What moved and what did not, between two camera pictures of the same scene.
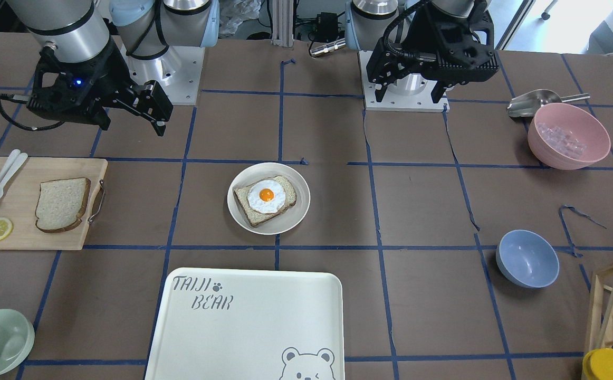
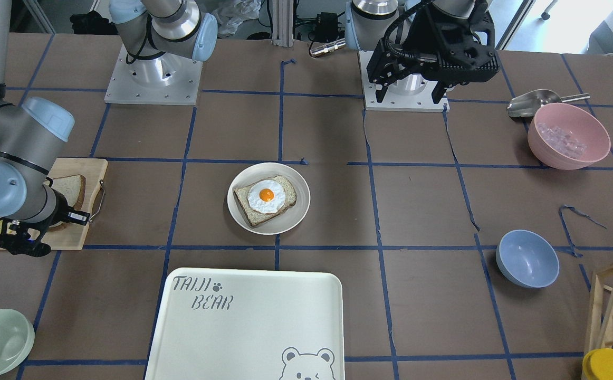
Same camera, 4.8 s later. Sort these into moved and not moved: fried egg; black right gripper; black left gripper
Moved: black right gripper
Not moved: black left gripper; fried egg
